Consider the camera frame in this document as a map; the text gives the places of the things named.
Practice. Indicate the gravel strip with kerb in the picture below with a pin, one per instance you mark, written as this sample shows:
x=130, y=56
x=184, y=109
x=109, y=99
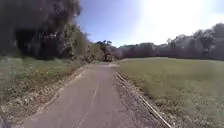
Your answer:
x=133, y=100

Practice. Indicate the grey asphalt path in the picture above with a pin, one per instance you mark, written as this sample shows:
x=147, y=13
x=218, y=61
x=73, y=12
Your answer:
x=87, y=103

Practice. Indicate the green grass field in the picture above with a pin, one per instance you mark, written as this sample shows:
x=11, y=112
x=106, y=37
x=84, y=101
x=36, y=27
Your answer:
x=180, y=83

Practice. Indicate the distant row of trees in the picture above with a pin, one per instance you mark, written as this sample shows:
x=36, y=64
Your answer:
x=186, y=48

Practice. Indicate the dense dark trees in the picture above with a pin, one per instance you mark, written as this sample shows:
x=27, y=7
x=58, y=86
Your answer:
x=40, y=30

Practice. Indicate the grass verge with dry leaves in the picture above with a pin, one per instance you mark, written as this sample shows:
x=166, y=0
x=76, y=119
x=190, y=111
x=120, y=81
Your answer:
x=26, y=78

